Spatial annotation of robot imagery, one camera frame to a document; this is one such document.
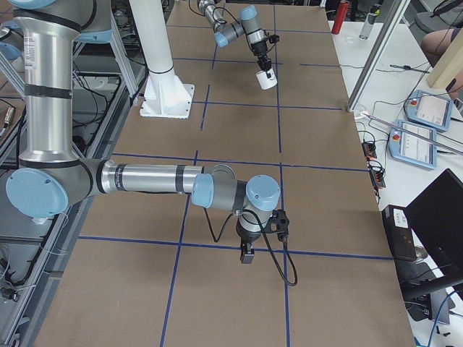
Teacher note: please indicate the wooden beam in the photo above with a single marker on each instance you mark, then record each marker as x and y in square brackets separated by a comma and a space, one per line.
[447, 73]

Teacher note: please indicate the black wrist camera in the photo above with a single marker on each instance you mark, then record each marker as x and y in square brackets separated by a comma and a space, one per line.
[273, 39]
[278, 224]

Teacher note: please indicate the teach pendant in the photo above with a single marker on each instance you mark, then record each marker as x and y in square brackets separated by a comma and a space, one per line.
[408, 148]
[429, 110]

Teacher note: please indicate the aluminium frame post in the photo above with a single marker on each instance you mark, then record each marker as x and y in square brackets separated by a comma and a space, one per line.
[366, 63]

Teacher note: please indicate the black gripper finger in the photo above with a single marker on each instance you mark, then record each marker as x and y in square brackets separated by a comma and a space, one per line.
[247, 253]

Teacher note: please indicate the grey bottle green cap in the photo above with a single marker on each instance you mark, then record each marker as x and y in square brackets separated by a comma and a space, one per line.
[370, 21]

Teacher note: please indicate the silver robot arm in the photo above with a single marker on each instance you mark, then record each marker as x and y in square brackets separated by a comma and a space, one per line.
[53, 177]
[248, 25]

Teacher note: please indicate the white mug black handle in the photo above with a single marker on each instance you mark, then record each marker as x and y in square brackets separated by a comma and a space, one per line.
[264, 82]

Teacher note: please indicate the person in black shirt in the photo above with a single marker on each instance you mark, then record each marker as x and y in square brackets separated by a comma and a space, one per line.
[434, 44]

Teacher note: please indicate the far teach pendant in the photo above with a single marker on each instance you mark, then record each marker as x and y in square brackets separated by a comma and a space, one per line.
[429, 110]

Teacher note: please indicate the orange black connector board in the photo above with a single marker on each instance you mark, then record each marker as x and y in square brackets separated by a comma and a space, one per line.
[369, 150]

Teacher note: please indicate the black computer box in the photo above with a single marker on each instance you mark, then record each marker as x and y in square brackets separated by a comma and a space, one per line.
[398, 233]

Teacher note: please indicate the red bottle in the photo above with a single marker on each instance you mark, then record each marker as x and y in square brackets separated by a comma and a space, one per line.
[341, 13]

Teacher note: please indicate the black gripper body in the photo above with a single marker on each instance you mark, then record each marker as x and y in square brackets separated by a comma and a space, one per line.
[246, 236]
[259, 48]

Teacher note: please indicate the white camera pole base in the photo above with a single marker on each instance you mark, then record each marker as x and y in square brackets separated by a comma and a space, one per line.
[165, 95]

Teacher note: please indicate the near teach pendant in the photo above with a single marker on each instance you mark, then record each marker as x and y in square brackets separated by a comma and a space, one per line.
[408, 148]

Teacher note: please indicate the brown paper table cover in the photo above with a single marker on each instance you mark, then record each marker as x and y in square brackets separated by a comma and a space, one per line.
[155, 270]

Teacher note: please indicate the black laptop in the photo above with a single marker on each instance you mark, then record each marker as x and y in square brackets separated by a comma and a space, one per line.
[435, 216]

